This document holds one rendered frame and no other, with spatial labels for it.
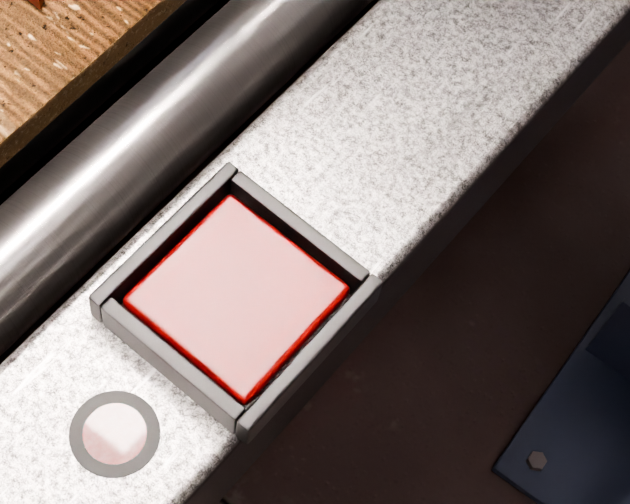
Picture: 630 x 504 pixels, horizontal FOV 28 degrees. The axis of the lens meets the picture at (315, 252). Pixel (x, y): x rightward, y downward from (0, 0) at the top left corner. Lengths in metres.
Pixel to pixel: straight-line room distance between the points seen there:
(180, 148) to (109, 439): 0.12
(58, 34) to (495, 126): 0.18
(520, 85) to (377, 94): 0.06
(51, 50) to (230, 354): 0.14
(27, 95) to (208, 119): 0.07
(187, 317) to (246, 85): 0.11
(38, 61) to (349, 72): 0.13
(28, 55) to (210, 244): 0.10
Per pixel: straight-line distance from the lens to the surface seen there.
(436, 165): 0.51
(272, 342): 0.45
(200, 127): 0.51
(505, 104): 0.53
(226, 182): 0.47
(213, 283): 0.46
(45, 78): 0.49
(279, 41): 0.53
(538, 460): 1.43
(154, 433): 0.45
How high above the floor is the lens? 1.34
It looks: 63 degrees down
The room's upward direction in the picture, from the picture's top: 12 degrees clockwise
